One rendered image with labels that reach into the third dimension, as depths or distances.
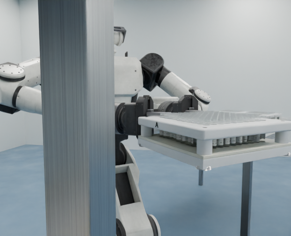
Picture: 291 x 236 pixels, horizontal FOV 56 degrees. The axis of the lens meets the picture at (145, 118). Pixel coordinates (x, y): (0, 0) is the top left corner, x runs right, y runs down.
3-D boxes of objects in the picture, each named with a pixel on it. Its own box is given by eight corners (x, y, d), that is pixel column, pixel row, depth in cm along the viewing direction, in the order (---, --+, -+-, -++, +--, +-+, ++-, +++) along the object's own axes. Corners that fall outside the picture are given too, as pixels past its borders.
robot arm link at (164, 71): (157, 95, 128) (136, 78, 132) (169, 85, 133) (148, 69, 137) (162, 78, 119) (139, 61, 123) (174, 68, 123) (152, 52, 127)
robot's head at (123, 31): (99, 40, 117) (103, 23, 112) (118, 42, 121) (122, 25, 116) (104, 47, 112) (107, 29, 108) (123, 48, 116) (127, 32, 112)
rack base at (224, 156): (292, 154, 58) (293, 143, 58) (202, 170, 46) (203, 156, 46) (212, 136, 79) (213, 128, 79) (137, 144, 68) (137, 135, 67)
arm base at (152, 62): (141, 97, 129) (129, 80, 133) (163, 87, 134) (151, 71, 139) (147, 75, 116) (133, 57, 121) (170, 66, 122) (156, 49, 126)
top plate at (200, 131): (294, 130, 57) (294, 121, 57) (203, 141, 46) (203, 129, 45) (213, 119, 79) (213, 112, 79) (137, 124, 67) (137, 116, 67)
